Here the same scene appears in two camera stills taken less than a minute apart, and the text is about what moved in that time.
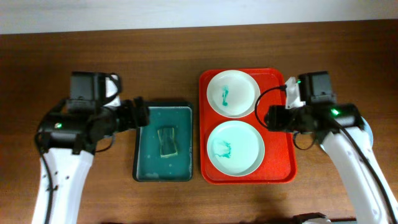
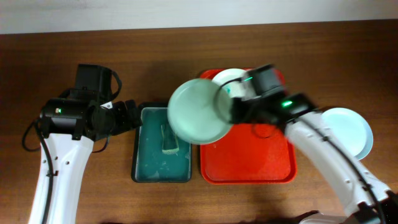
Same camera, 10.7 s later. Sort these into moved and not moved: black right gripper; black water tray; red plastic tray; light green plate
Moved: light green plate; black right gripper
Not moved: red plastic tray; black water tray
